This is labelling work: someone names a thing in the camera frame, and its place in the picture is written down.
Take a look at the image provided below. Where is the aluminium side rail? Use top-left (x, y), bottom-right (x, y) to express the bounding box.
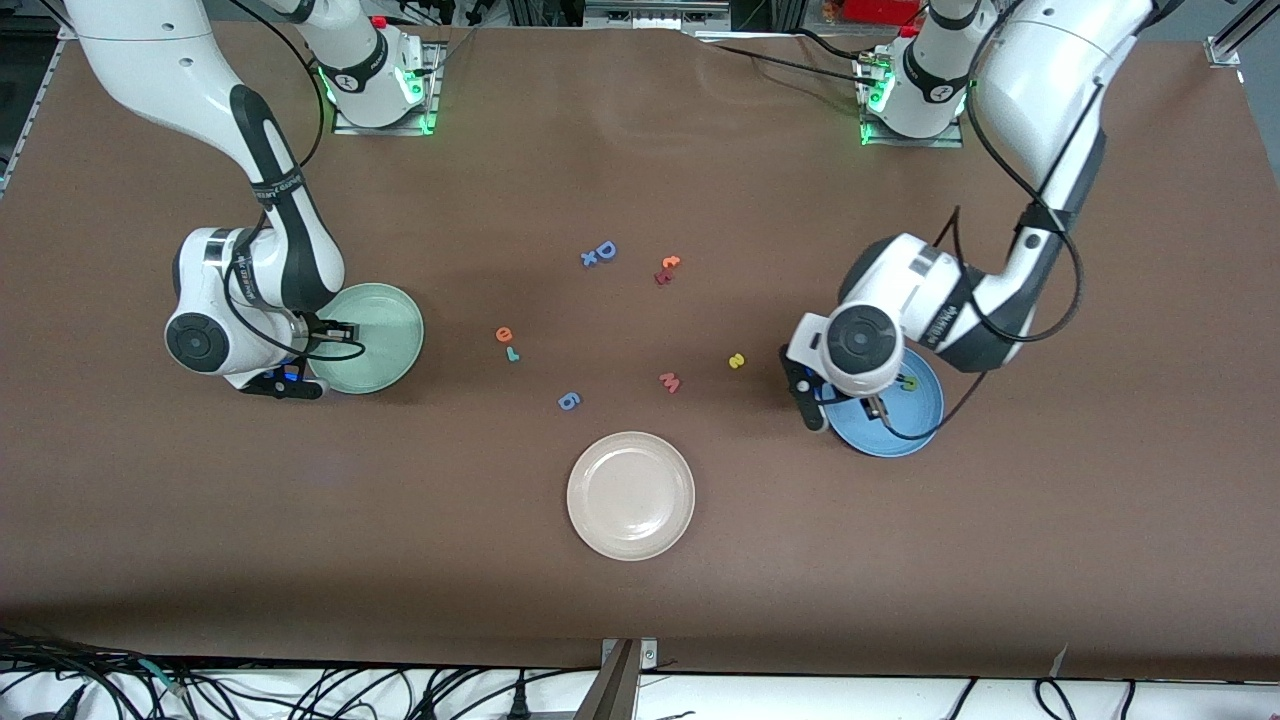
top-left (0, 30), bottom-right (63, 198)

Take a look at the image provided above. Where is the blue plate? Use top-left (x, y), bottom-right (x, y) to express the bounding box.
top-left (825, 345), bottom-right (945, 459)

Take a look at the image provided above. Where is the black table cable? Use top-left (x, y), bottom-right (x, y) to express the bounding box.
top-left (695, 28), bottom-right (871, 86)

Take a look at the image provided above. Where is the black cable tangle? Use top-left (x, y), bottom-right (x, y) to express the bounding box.
top-left (0, 628), bottom-right (601, 720)

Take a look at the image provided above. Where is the looped black cable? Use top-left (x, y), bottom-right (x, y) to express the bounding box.
top-left (1035, 678), bottom-right (1079, 720)

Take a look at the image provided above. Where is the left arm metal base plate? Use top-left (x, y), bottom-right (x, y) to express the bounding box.
top-left (858, 55), bottom-right (966, 149)

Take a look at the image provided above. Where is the teal cable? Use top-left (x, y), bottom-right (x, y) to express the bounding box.
top-left (138, 658), bottom-right (188, 697)

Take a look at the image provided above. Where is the beige plate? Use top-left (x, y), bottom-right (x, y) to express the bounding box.
top-left (566, 431), bottom-right (696, 562)

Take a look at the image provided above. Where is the red box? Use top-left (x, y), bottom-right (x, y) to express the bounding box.
top-left (843, 0), bottom-right (923, 27)

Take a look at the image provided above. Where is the green plate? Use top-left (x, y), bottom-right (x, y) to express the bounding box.
top-left (305, 283), bottom-right (425, 395)

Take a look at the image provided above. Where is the metal table bracket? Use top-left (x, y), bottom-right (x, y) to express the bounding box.
top-left (575, 638), bottom-right (658, 720)

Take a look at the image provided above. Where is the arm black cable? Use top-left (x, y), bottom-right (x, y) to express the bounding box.
top-left (880, 0), bottom-right (1111, 441)
top-left (222, 0), bottom-right (367, 363)

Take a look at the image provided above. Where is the grey metal frame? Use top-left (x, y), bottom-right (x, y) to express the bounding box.
top-left (583, 0), bottom-right (733, 33)

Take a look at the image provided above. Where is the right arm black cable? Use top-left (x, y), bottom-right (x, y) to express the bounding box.
top-left (222, 0), bottom-right (367, 363)

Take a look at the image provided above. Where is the aluminium corner rail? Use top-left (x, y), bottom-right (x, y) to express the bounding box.
top-left (1203, 0), bottom-right (1280, 69)

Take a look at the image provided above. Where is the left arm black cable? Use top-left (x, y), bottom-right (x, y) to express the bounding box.
top-left (880, 0), bottom-right (1111, 441)

